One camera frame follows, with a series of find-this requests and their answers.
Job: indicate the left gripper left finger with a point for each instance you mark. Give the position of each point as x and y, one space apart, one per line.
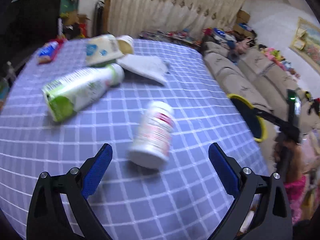
47 218

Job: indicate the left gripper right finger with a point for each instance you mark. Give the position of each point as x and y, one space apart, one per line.
272 218

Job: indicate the green coconut drink bottle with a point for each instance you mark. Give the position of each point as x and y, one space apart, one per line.
71 93

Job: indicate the white pill bottle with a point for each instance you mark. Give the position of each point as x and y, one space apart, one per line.
151 144

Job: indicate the white napkin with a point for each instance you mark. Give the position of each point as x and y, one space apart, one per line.
150 67

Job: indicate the cream yogurt tub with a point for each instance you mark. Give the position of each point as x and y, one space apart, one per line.
101 49

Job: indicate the white paper cup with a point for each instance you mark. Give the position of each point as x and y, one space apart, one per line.
126 44

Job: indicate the yellow rimmed trash bin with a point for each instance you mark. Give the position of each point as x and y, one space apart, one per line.
255 123

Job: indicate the person right hand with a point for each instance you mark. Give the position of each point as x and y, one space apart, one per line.
295 169

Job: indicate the beige sofa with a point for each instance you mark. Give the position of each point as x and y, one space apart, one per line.
259 80

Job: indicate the pile of plush toys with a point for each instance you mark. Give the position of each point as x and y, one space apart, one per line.
275 57

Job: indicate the cardboard boxes stack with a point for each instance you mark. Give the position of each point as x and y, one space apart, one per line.
241 26

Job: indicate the blue checkered tablecloth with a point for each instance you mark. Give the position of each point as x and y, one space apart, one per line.
185 200

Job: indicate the low toy shelf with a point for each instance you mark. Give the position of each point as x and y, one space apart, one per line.
176 37

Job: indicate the beige patterned curtain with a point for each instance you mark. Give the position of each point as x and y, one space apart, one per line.
130 17

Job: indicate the large black television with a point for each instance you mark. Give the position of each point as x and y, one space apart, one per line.
26 24

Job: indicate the black tower fan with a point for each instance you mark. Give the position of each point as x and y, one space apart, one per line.
97 27

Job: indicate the framed wall picture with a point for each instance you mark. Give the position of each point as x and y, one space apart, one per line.
305 43

